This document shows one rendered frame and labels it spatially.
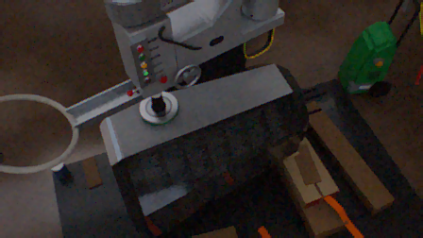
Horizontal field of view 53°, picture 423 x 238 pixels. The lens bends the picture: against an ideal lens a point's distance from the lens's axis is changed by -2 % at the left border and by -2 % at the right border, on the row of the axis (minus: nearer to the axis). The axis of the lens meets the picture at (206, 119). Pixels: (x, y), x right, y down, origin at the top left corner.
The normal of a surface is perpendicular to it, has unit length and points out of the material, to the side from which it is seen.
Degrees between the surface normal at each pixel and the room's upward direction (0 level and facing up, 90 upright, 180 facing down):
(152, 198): 45
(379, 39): 34
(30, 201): 0
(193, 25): 4
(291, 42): 0
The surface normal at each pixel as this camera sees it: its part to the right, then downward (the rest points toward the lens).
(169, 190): 0.25, 0.11
